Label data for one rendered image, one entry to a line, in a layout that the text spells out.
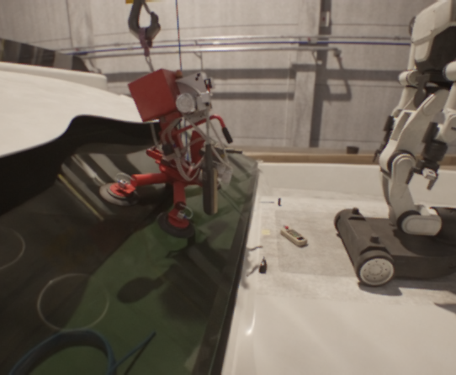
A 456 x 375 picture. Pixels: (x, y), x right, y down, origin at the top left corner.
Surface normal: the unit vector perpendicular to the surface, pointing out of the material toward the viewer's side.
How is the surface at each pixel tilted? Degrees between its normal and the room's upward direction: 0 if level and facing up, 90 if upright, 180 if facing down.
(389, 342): 16
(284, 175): 90
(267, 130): 90
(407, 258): 90
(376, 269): 90
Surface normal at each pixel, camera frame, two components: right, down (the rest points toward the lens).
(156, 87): -0.18, 0.33
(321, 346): -0.04, -0.79
